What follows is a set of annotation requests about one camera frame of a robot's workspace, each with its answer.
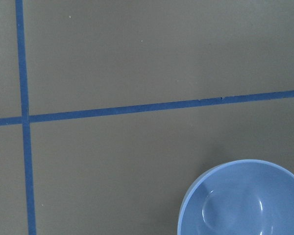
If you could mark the blue bowl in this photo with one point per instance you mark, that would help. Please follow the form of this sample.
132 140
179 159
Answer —
244 197

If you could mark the brown paper table cover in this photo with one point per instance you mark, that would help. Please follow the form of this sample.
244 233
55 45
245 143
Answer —
110 109

